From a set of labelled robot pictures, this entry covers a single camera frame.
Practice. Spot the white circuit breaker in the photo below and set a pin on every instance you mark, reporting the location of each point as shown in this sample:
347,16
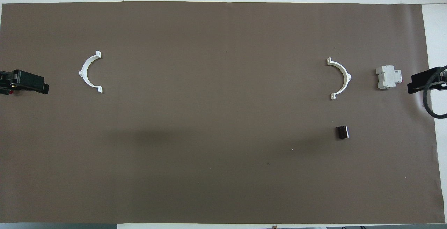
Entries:
386,77

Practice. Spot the dark brown small cylinder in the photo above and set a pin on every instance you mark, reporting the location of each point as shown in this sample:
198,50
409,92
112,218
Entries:
342,132

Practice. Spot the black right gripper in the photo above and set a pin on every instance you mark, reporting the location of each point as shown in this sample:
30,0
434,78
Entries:
419,80

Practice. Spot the white half pipe clamp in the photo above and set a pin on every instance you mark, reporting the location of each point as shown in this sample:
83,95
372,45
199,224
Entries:
82,72
348,78

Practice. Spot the brown table mat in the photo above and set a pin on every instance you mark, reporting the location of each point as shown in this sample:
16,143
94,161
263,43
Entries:
223,173

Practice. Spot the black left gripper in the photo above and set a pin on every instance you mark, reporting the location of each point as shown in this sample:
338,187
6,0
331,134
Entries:
28,80

